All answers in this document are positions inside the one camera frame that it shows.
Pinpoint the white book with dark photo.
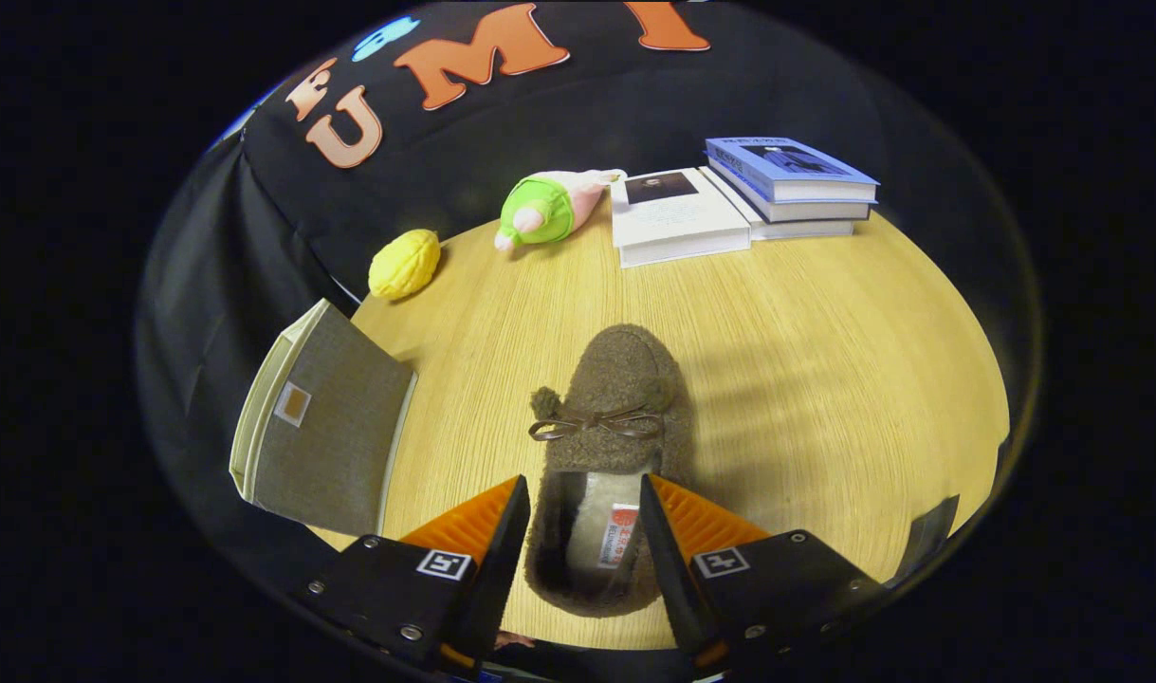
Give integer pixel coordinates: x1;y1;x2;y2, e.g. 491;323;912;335
611;168;752;269

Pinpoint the grey fabric storage box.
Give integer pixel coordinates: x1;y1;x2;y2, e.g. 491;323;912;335
229;299;417;537

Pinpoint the pale paperback book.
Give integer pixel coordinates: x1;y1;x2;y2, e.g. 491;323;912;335
701;169;856;241
708;159;872;225

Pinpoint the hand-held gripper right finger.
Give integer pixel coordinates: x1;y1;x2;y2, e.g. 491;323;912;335
639;473;890;671

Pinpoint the brown fuzzy slipper shoe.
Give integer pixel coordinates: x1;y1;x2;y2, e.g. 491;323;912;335
525;324;694;618

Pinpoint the black backdrop cloth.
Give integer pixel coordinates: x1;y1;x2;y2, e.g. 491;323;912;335
134;0;1043;608

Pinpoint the green and pink plush toy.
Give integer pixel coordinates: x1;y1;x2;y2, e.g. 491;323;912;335
495;170;628;252

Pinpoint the blue cover book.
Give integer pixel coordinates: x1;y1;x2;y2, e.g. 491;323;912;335
705;137;880;204

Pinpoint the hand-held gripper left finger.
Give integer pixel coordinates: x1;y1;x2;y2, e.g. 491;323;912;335
296;475;532;669

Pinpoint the yellow bread-shaped toy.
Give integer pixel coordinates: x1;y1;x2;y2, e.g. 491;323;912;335
368;229;442;301

